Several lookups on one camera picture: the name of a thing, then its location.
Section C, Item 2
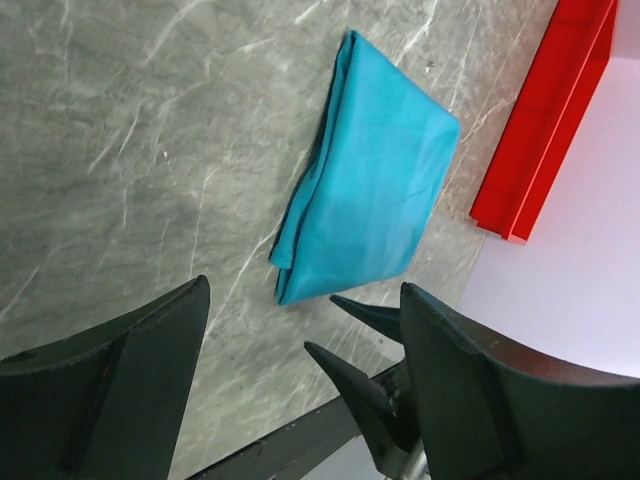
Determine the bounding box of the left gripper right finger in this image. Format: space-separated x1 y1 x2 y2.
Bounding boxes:
400 283 639 479

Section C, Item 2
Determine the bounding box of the red plastic bin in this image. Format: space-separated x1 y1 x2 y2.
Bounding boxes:
470 0 619 244

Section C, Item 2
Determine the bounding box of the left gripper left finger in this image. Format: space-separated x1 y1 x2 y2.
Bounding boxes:
1 275 210 479

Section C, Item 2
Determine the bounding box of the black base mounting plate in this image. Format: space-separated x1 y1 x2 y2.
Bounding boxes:
189 364 416 480

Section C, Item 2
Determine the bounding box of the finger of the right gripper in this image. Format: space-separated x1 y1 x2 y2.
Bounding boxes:
304 341 405 475
330 295 402 343

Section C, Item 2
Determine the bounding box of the teal t shirt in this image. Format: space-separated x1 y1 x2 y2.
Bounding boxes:
271 30 461 305

